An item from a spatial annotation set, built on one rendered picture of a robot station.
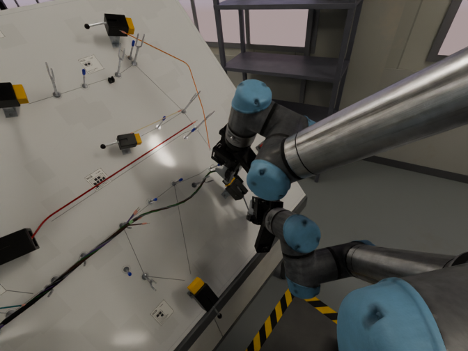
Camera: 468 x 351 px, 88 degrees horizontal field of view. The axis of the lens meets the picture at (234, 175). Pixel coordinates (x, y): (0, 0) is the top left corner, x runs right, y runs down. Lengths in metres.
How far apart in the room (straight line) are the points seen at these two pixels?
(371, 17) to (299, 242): 1.86
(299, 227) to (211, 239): 0.39
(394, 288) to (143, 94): 0.81
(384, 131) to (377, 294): 0.18
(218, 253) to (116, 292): 0.31
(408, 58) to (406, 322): 2.20
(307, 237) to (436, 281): 0.32
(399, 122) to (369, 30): 1.89
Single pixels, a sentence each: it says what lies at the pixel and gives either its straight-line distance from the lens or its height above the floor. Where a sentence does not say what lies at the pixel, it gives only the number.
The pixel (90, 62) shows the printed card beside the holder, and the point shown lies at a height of 1.48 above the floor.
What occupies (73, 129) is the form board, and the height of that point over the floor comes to 1.37.
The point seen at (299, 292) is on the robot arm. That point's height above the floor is 1.11.
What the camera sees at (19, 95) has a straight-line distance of 0.77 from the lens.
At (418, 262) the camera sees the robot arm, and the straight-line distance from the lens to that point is 0.45.
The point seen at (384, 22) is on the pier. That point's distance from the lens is 2.19.
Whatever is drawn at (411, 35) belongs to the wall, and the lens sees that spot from 2.30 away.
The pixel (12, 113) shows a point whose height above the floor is 1.44.
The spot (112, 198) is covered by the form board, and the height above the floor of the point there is 1.21.
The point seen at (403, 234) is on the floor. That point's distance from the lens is 2.28.
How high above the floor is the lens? 1.69
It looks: 43 degrees down
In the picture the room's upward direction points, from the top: 7 degrees counter-clockwise
